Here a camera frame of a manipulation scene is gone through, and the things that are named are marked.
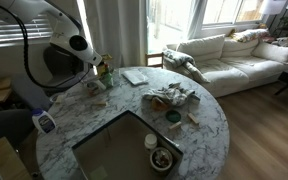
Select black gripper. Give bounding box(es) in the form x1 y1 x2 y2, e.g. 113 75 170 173
96 59 111 72

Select white bottle blue label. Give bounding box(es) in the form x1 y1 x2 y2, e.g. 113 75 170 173
31 108 58 135

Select yellow jar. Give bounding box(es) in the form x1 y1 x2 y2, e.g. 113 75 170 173
96 63 107 76

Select green packet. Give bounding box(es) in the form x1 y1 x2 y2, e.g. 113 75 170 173
102 71 115 89

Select white oblong item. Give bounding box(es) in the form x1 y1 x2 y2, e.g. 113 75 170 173
95 79 108 92

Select white cup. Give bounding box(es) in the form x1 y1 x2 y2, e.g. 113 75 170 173
85 80 100 96

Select white flat pad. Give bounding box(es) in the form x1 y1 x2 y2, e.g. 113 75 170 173
121 68 150 86

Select white curtain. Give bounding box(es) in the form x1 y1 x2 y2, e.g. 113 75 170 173
83 0 148 69

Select light wooden block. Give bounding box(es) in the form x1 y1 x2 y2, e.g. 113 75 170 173
93 99 109 108
168 121 183 131
187 112 201 125

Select black office chair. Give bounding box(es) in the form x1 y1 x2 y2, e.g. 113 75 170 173
42 44 87 96

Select wooden chair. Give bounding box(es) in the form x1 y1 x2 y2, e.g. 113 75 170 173
144 51 165 69

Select white wooden block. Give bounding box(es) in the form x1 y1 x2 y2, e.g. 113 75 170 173
54 94 67 104

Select orange object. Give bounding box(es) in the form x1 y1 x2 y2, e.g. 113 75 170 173
150 96 168 112

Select grey patterned cloth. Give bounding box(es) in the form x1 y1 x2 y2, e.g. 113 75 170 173
141 82 202 108

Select grey patterned blanket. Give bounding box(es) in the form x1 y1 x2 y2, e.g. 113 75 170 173
163 48 212 84

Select green round lid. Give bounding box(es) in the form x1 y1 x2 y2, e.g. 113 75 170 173
164 109 182 124

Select white jar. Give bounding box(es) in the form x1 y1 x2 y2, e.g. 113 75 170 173
143 133 159 150

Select white sofa cushion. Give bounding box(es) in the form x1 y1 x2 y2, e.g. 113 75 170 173
177 34 226 63
221 37 260 58
251 39 288 67

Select white window blinds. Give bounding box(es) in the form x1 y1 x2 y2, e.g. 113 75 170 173
0 13 53 46

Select white bowl with food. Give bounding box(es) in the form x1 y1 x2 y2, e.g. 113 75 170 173
149 146 174 173

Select dark grey chair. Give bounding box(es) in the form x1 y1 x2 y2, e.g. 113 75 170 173
0 109 37 149

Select white sofa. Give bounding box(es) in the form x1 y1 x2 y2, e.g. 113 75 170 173
163 28 288 99

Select brown cardboard box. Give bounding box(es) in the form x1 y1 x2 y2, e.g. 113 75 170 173
0 136 33 180

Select black plant stand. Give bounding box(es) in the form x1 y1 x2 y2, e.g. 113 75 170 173
271 9 288 38

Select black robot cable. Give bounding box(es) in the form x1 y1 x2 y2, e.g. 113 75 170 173
0 3 95 90

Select window frame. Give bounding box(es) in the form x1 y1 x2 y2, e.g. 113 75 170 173
200 0 268 30

